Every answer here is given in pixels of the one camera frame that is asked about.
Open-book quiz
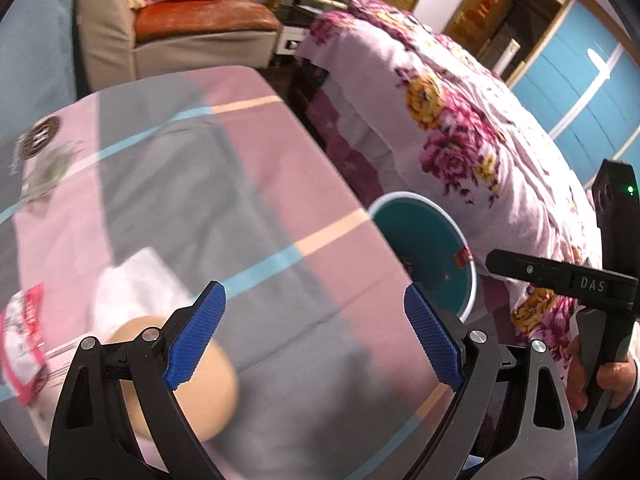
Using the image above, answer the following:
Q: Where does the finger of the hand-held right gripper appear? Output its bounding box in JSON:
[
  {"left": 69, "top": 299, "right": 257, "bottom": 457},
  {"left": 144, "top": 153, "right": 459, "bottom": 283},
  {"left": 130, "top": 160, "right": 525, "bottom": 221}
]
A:
[{"left": 486, "top": 249, "right": 575, "bottom": 293}]

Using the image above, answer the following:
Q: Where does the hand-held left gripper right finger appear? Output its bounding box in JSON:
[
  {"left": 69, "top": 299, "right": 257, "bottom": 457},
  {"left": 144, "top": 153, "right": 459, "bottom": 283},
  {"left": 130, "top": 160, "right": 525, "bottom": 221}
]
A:
[{"left": 400, "top": 282, "right": 581, "bottom": 480}]

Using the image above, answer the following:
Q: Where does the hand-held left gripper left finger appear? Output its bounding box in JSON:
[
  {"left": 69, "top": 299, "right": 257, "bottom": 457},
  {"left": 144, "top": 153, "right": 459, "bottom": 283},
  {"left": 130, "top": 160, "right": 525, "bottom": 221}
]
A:
[{"left": 47, "top": 281, "right": 228, "bottom": 480}]

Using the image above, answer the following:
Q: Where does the beige round object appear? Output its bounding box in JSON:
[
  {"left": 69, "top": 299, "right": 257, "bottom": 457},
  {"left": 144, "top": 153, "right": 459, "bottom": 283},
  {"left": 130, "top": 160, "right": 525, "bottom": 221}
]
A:
[{"left": 107, "top": 316, "right": 240, "bottom": 443}]

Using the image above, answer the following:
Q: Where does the teal plastic bucket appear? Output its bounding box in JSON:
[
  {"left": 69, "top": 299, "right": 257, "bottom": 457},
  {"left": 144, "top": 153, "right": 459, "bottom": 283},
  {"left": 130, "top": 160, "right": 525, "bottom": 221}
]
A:
[{"left": 370, "top": 192, "right": 478, "bottom": 321}]

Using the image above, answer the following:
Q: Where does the red white packet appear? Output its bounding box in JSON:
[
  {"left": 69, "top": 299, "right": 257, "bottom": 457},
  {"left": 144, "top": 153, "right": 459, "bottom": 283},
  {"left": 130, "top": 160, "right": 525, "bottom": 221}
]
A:
[{"left": 0, "top": 284, "right": 51, "bottom": 406}]

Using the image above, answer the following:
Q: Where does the person's right forearm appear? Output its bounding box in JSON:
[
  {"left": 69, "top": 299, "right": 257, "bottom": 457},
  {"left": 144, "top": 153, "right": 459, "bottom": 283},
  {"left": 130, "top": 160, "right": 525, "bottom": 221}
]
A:
[{"left": 575, "top": 402, "right": 636, "bottom": 480}]

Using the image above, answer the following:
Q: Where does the person's right hand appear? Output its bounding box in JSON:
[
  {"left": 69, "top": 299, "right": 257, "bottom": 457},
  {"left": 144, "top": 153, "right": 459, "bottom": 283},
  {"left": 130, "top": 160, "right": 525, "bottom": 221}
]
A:
[{"left": 567, "top": 334, "right": 640, "bottom": 413}]

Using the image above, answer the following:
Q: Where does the white paper tissue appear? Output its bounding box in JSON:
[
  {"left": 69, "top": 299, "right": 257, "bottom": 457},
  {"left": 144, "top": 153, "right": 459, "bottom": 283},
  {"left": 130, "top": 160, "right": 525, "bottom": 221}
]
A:
[{"left": 92, "top": 247, "right": 193, "bottom": 328}]

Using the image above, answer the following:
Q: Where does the checked pink grey tablecloth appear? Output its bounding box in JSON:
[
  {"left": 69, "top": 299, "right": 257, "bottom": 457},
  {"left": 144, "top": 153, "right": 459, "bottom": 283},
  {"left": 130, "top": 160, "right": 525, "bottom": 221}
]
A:
[{"left": 0, "top": 65, "right": 481, "bottom": 480}]

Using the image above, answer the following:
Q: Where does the blue sliding wardrobe door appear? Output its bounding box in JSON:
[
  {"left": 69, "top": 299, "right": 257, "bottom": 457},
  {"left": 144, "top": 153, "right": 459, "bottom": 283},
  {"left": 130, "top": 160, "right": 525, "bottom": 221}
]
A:
[{"left": 507, "top": 0, "right": 640, "bottom": 161}]

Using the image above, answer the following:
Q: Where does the white leaning board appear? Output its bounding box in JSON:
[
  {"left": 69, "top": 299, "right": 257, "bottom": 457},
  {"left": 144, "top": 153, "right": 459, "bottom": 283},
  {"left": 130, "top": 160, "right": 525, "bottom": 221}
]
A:
[{"left": 495, "top": 35, "right": 523, "bottom": 76}]

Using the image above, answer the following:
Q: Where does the pink bed skirt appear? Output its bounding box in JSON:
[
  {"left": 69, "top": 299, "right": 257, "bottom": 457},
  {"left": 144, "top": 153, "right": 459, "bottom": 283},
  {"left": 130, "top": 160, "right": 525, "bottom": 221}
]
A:
[{"left": 292, "top": 67, "right": 401, "bottom": 211}]

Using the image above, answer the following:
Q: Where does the clear crumpled plastic wrapper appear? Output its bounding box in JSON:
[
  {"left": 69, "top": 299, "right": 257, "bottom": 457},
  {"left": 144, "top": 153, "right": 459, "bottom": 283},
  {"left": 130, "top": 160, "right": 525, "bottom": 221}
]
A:
[{"left": 20, "top": 142, "right": 83, "bottom": 203}]

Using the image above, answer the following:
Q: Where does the brown wooden door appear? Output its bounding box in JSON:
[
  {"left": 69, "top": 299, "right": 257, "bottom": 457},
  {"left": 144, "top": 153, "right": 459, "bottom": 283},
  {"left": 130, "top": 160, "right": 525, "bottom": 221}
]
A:
[{"left": 444, "top": 0, "right": 538, "bottom": 61}]

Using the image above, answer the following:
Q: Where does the white side table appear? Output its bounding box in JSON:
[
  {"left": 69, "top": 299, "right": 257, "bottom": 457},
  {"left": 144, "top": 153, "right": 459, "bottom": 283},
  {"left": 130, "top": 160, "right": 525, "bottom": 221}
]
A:
[{"left": 275, "top": 25, "right": 311, "bottom": 58}]

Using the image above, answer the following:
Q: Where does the beige orange leather sofa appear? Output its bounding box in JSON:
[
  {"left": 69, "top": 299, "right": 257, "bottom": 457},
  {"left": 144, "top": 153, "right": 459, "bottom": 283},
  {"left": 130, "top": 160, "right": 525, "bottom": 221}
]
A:
[{"left": 75, "top": 0, "right": 281, "bottom": 98}]

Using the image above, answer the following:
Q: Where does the black device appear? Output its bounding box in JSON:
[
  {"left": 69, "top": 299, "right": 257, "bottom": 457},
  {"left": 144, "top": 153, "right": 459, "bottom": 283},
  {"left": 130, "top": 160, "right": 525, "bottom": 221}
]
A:
[{"left": 277, "top": 0, "right": 351, "bottom": 28}]

